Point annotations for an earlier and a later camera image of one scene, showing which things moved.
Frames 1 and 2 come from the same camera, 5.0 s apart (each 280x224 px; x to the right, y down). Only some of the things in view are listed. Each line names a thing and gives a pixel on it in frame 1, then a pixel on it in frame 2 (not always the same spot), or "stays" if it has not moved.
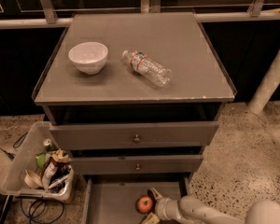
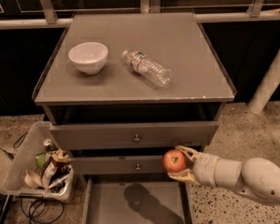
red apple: (144, 204) -> (174, 161)
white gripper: (161, 207) -> (207, 169)
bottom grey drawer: (112, 199) stays
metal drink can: (48, 145) stays
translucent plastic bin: (24, 161) stays
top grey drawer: (132, 135) stays
